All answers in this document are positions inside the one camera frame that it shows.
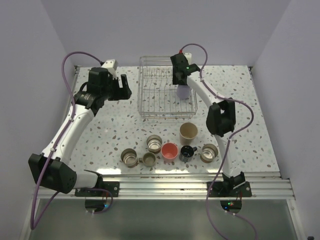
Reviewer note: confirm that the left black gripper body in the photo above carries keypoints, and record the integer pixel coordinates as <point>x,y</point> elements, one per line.
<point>111,91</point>

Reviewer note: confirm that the small olive mug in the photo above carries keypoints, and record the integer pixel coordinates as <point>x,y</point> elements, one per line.
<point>148,159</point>

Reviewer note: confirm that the left steel cup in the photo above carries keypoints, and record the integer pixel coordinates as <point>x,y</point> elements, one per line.
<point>129,157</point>

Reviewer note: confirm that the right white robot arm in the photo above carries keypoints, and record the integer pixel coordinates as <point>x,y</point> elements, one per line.
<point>220,120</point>

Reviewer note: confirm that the black mug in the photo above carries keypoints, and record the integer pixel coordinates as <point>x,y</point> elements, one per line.
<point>187,153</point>

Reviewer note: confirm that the wire dish rack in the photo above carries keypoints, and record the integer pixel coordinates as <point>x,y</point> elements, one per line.
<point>157,95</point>

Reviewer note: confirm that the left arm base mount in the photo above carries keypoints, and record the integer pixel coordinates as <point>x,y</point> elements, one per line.
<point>103,189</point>

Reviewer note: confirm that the steel cup with brown band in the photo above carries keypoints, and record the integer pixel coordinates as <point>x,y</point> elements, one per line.
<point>154,144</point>

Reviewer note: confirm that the right steel cup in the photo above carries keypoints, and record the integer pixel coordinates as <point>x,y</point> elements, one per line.
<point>208,153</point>

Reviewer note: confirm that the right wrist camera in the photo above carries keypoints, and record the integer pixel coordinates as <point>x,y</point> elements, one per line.
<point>186,55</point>

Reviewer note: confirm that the lavender plastic cup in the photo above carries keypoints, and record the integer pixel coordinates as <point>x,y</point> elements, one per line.
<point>183,91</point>

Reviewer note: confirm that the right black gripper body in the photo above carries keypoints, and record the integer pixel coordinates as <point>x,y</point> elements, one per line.
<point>175,80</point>

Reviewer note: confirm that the coral pink cup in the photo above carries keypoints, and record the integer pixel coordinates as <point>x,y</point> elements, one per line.
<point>169,152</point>

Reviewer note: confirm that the tall beige cup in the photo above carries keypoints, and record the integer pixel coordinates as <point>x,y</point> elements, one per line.
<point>187,133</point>

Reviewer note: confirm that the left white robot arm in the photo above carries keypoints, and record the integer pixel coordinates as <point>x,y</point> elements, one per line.
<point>50,169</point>

